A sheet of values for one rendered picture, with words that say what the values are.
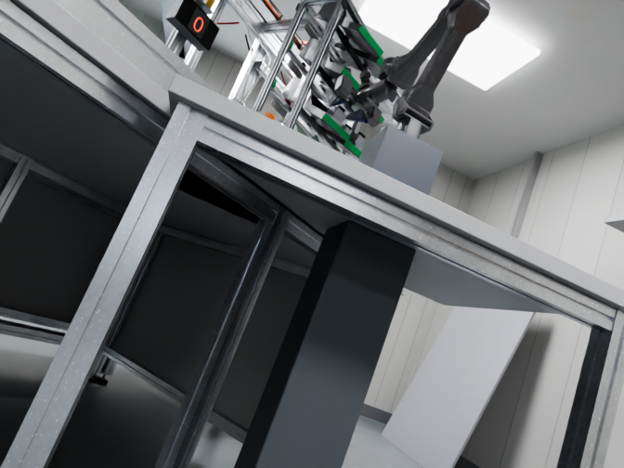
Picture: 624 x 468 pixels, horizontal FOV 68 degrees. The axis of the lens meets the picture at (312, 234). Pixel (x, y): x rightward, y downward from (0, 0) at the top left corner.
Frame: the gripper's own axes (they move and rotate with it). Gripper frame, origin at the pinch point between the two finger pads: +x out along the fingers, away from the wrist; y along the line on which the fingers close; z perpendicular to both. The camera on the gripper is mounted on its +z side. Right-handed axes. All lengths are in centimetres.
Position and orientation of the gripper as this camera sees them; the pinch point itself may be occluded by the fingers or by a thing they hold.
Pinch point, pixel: (346, 107)
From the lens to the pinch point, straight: 147.9
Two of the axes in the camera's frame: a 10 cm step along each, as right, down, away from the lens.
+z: 2.3, -8.8, 4.2
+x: -6.9, 1.5, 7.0
